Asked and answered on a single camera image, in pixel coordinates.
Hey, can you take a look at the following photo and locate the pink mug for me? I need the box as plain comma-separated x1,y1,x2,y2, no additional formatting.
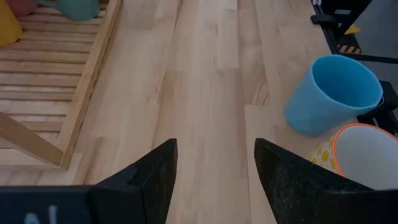
6,0,40,18

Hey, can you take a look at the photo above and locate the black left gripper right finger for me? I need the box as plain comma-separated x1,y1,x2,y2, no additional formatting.
254,138,398,224

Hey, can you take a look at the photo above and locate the slatted wooden rack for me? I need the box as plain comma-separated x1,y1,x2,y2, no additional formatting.
0,0,124,171

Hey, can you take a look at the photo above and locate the yellow-dotted mug orange rim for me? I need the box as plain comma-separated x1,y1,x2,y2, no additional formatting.
307,123,398,191

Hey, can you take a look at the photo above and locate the faceted blue mug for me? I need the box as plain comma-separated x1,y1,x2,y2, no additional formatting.
284,54,385,138

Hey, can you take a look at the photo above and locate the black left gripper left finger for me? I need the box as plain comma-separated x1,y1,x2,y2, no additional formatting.
91,138,179,224

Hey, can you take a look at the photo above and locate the green mug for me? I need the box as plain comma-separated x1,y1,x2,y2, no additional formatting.
39,0,101,22

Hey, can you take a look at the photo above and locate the black table clamp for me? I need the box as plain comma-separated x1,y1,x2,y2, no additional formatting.
310,14,340,26

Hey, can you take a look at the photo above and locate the black box with hazard stripes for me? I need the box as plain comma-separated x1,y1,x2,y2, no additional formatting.
338,24,363,55

